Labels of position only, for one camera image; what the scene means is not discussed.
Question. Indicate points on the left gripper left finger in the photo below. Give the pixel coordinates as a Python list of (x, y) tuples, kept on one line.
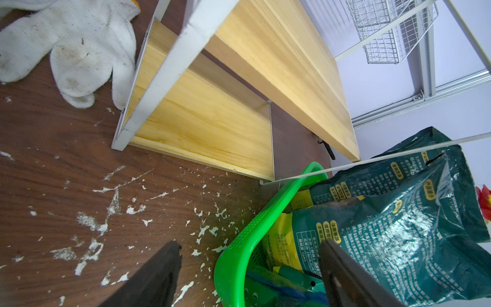
[(155, 282)]

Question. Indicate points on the green seed bag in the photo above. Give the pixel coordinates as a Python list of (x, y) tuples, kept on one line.
[(283, 286)]

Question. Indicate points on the green plastic basket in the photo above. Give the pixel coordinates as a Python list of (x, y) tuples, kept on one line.
[(232, 264)]

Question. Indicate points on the dark green fertilizer bag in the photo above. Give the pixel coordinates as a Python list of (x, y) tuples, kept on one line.
[(380, 177), (411, 239)]

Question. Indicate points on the black small shovel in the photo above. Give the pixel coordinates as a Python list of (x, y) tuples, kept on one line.
[(328, 149)]

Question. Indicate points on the artificial flower bouquet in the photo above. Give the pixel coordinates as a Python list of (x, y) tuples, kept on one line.
[(484, 200)]

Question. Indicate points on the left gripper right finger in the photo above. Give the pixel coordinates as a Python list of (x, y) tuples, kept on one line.
[(347, 283)]

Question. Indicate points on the white gloves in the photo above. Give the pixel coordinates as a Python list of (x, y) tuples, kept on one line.
[(89, 44)]

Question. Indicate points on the white wooden shelf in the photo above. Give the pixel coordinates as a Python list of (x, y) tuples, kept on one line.
[(202, 95)]

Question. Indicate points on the white wire wall rack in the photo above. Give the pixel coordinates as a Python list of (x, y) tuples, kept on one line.
[(390, 30)]

